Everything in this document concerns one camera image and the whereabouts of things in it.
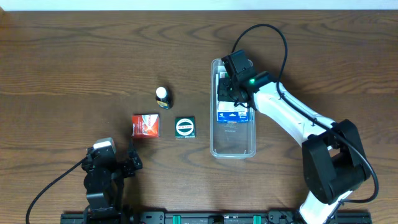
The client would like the red Panadol box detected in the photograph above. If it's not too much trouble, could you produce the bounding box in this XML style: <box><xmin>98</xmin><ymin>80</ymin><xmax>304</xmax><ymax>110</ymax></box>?
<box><xmin>131</xmin><ymin>114</ymin><xmax>160</xmax><ymax>139</ymax></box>

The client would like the blue cooling sheet box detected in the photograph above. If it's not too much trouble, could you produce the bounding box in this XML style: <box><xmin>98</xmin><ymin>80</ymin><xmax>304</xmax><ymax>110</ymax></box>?
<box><xmin>216</xmin><ymin>66</ymin><xmax>249</xmax><ymax>123</ymax></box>

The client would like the clear plastic container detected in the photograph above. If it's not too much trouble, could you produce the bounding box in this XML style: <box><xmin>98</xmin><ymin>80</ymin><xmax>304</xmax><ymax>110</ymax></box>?
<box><xmin>210</xmin><ymin>58</ymin><xmax>256</xmax><ymax>159</ymax></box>

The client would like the white green medicine box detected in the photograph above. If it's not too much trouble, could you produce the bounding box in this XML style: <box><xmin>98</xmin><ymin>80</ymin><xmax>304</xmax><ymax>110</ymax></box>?
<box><xmin>216</xmin><ymin>71</ymin><xmax>248</xmax><ymax>116</ymax></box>

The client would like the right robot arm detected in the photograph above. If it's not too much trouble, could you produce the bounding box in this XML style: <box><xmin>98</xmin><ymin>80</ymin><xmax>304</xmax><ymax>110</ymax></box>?
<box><xmin>216</xmin><ymin>68</ymin><xmax>376</xmax><ymax>223</ymax></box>

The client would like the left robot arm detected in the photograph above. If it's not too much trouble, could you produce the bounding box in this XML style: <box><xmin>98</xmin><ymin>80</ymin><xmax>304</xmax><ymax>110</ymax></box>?
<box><xmin>81</xmin><ymin>138</ymin><xmax>142</xmax><ymax>224</ymax></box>

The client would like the green white square box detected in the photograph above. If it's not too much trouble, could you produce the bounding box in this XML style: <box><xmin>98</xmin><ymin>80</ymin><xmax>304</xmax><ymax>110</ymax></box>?
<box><xmin>175</xmin><ymin>117</ymin><xmax>196</xmax><ymax>139</ymax></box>

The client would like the dark syrup bottle white cap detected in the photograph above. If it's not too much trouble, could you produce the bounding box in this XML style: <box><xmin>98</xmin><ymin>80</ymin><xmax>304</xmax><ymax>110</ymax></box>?
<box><xmin>155</xmin><ymin>86</ymin><xmax>173</xmax><ymax>110</ymax></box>

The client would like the black mounting rail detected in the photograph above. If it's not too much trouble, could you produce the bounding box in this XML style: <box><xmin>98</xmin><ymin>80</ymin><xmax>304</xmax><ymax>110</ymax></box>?
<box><xmin>60</xmin><ymin>210</ymin><xmax>373</xmax><ymax>224</ymax></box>

